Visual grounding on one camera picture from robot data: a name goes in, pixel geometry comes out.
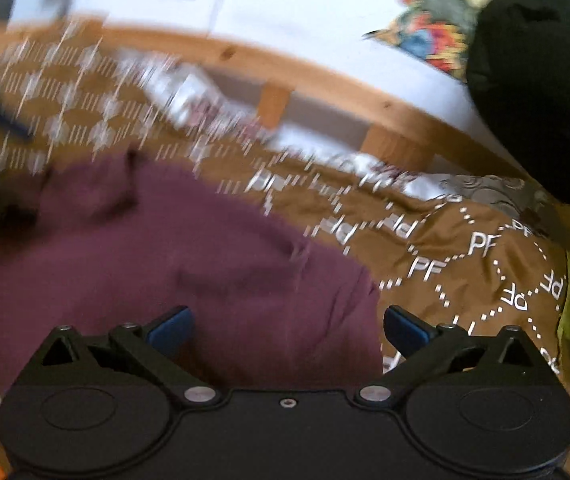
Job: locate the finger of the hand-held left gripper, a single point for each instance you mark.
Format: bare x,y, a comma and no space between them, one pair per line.
12,127

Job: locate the colourful landscape poster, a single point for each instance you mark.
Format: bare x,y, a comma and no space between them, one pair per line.
430,15

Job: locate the black puffer jacket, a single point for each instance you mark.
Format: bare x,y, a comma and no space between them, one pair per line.
540,85

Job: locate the maroon long-sleeve shirt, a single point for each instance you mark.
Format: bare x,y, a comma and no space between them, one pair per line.
165,260

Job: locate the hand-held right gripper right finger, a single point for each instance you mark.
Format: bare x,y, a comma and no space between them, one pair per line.
405,335

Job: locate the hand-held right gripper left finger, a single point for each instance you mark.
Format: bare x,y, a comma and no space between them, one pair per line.
172,332

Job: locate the brown patterned blanket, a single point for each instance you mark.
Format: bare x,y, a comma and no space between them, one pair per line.
465,270

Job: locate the wooden bed frame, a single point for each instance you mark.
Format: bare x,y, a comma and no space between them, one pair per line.
315,82

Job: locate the white floral bedsheet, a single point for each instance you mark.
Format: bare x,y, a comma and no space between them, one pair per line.
185,95

